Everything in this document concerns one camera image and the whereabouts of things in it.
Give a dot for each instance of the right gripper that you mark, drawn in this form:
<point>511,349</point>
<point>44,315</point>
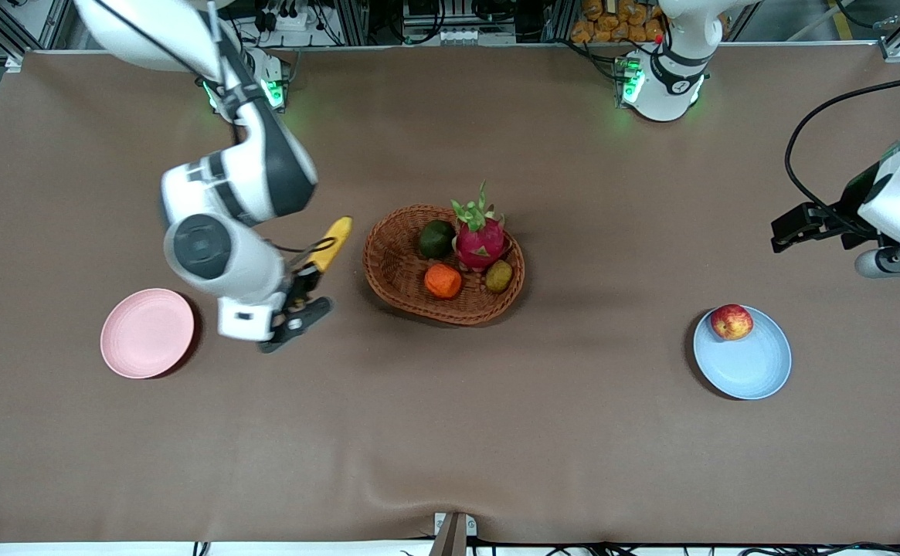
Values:
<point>300,283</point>

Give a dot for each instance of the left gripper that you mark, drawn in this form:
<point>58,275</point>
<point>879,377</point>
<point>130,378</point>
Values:
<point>843,210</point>

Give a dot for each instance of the yellow banana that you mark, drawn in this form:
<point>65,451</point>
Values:
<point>335,238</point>

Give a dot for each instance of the red apple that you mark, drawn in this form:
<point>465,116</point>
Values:
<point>731,322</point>

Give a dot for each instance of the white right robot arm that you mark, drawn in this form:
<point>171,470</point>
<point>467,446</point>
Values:
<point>225,255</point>

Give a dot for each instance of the brown wicker basket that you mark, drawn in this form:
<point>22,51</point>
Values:
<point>395,266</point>

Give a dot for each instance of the orange tangerine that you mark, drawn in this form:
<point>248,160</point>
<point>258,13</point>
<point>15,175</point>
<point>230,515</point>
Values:
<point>443,281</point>

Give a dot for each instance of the dark green avocado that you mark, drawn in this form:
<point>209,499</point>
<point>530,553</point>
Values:
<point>436,239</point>

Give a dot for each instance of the blue round plate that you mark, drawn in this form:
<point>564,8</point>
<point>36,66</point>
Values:
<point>751,363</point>

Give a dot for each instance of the pink round plate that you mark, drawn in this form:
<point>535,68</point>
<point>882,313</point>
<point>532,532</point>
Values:
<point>147,333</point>

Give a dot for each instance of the pink dragon fruit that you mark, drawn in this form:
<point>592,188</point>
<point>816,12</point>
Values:
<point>480,243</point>

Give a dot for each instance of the olive yellow kiwi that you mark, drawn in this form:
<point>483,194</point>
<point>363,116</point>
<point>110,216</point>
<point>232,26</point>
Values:
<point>498,276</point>

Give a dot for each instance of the brown table cloth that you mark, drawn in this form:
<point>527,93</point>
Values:
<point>450,425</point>

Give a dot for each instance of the white power strip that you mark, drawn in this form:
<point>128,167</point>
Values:
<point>287,19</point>

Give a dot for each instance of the yellow orange objects pile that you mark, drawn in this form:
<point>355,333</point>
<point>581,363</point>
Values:
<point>612,19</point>

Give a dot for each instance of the grey electronics box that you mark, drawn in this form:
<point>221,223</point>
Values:
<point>450,19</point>

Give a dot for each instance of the metal table clamp bracket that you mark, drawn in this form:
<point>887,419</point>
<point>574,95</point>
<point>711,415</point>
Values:
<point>453,533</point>

